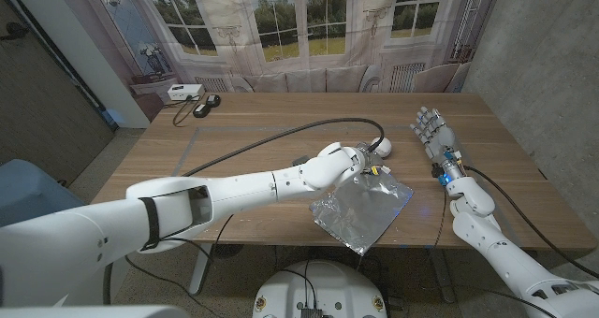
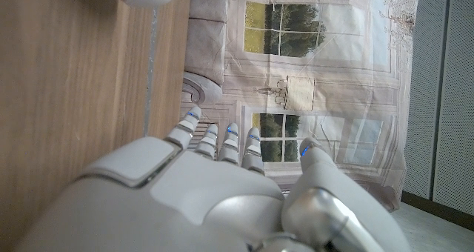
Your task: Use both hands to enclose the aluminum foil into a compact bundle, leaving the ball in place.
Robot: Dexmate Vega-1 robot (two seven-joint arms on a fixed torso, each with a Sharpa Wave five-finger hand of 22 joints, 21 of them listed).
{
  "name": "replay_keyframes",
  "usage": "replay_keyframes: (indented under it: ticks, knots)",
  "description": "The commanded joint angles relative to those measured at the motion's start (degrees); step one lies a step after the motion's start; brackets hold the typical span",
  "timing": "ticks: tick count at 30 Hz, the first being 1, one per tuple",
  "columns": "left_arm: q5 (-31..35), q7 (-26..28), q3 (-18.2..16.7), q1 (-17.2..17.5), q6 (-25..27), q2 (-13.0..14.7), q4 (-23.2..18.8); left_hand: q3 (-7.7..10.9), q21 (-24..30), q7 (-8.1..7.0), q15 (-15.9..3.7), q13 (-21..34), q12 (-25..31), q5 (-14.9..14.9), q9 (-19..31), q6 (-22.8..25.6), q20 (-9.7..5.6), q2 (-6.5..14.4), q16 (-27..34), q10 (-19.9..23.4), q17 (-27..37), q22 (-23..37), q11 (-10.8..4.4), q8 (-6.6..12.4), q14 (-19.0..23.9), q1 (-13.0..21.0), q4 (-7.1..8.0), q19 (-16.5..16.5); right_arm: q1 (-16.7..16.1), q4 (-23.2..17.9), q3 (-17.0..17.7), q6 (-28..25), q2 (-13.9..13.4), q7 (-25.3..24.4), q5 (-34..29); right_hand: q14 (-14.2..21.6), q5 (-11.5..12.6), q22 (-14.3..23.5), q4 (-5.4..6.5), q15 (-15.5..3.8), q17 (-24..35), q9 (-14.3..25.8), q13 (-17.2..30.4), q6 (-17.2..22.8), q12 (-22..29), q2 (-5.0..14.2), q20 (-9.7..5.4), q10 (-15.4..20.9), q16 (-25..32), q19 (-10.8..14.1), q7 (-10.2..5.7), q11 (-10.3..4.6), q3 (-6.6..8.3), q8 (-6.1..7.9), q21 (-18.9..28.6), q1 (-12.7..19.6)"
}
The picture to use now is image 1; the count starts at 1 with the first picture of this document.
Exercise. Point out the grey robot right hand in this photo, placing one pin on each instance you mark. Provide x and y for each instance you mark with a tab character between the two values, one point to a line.
437	135

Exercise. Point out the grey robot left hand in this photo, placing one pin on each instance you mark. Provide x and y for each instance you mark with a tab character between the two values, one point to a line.
366	156

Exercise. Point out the white ball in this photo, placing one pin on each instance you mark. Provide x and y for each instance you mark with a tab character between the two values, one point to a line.
384	147

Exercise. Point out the aluminum foil sheet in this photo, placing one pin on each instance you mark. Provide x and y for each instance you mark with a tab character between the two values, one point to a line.
360	215

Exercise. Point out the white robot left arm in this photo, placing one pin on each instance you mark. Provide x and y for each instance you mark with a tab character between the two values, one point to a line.
243	192

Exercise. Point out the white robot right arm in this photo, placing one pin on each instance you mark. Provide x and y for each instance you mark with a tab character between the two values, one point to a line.
496	248

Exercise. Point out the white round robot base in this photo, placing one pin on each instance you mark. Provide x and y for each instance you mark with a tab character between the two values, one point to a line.
318	290

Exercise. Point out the metal table leg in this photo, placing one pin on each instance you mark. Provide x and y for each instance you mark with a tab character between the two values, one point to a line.
442	276
201	269

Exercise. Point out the black power adapter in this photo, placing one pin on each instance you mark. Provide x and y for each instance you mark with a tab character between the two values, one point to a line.
201	111
213	100

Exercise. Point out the printed window backdrop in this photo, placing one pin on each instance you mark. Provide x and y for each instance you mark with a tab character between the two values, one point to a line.
290	9

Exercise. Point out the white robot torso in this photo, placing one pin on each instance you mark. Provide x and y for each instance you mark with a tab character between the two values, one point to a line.
93	312

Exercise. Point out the blue chair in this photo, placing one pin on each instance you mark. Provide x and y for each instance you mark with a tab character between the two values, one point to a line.
33	192

